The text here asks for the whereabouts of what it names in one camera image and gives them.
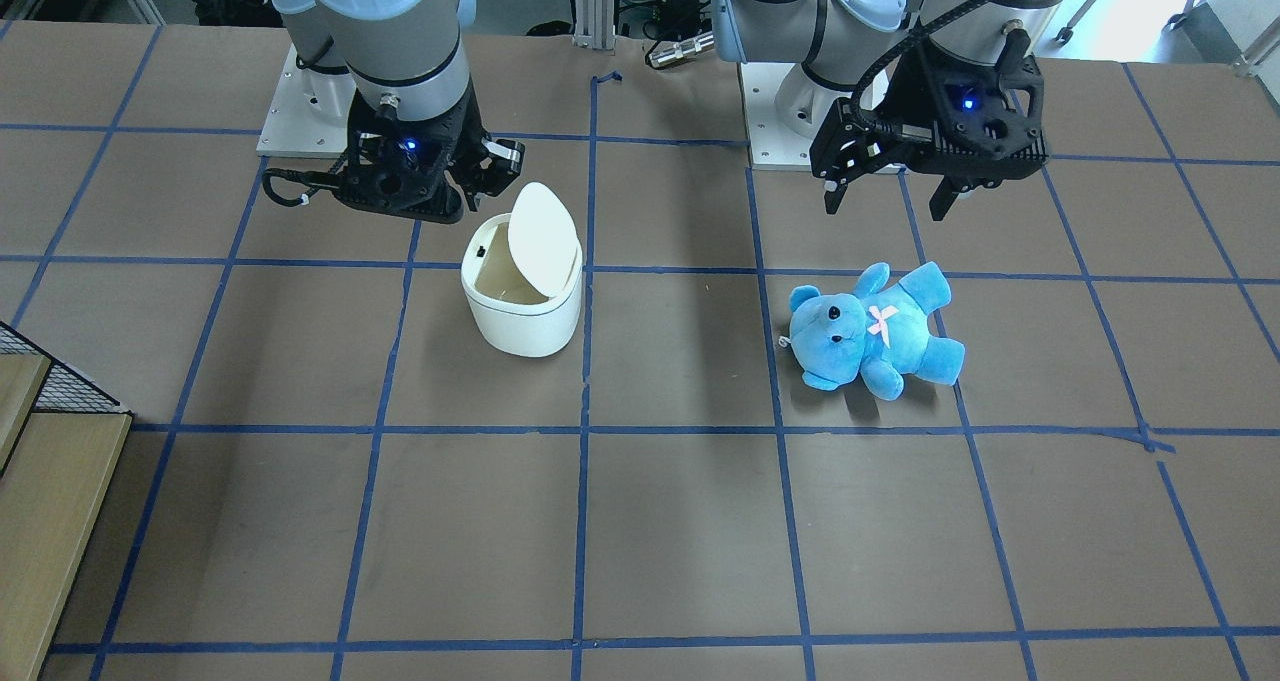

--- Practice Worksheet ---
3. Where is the wire basket with wooden box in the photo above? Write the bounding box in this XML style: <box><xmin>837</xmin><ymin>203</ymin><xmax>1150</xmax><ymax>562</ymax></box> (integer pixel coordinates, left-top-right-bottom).
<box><xmin>1</xmin><ymin>324</ymin><xmax>133</xmax><ymax>680</ymax></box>

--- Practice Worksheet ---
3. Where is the blue teddy bear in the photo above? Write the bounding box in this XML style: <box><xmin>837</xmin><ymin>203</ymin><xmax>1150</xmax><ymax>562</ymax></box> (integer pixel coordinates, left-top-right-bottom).
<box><xmin>778</xmin><ymin>261</ymin><xmax>966</xmax><ymax>399</ymax></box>

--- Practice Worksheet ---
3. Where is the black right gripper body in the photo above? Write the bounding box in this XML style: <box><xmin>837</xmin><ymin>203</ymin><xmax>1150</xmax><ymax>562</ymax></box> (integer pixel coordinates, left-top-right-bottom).
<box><xmin>346</xmin><ymin>90</ymin><xmax>492</xmax><ymax>224</ymax></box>

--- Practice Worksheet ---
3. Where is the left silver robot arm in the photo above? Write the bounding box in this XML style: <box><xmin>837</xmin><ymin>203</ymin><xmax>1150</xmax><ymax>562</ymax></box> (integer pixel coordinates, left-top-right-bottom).
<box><xmin>710</xmin><ymin>0</ymin><xmax>1064</xmax><ymax>221</ymax></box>

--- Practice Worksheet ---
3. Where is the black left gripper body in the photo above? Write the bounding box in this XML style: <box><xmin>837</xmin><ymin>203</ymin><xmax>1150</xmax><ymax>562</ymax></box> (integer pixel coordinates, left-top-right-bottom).
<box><xmin>820</xmin><ymin>40</ymin><xmax>1041</xmax><ymax>178</ymax></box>

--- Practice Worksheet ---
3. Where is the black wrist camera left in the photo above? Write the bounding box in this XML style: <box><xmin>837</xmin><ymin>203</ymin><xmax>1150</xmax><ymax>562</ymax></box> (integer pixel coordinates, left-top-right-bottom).
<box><xmin>908</xmin><ymin>20</ymin><xmax>1051</xmax><ymax>186</ymax></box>

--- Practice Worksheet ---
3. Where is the white trash can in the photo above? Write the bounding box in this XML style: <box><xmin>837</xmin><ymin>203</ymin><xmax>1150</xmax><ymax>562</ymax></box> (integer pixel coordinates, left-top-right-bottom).
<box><xmin>461</xmin><ymin>183</ymin><xmax>582</xmax><ymax>358</ymax></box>

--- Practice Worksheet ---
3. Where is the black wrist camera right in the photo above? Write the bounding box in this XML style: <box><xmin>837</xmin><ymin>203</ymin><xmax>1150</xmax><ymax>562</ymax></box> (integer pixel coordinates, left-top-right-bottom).
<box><xmin>326</xmin><ymin>99</ymin><xmax>465</xmax><ymax>224</ymax></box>

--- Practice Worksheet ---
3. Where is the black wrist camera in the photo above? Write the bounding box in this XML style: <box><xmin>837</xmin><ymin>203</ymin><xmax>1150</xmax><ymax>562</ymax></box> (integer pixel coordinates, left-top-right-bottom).
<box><xmin>908</xmin><ymin>20</ymin><xmax>1051</xmax><ymax>186</ymax></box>
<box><xmin>326</xmin><ymin>99</ymin><xmax>465</xmax><ymax>224</ymax></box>

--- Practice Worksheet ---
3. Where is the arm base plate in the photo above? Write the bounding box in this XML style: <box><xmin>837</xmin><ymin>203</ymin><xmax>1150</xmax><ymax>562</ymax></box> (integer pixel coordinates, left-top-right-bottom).
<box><xmin>256</xmin><ymin>47</ymin><xmax>356</xmax><ymax>160</ymax></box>
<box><xmin>739</xmin><ymin>61</ymin><xmax>850</xmax><ymax>172</ymax></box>

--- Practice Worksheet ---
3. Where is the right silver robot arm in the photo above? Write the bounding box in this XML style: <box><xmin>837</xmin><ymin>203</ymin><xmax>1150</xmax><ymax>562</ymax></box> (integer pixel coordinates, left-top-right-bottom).
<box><xmin>261</xmin><ymin>0</ymin><xmax>525</xmax><ymax>224</ymax></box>

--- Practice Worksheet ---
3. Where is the aluminium frame post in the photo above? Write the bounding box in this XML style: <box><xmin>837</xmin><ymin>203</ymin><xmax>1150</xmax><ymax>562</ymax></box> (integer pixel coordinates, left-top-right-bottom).
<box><xmin>571</xmin><ymin>0</ymin><xmax>618</xmax><ymax>55</ymax></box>

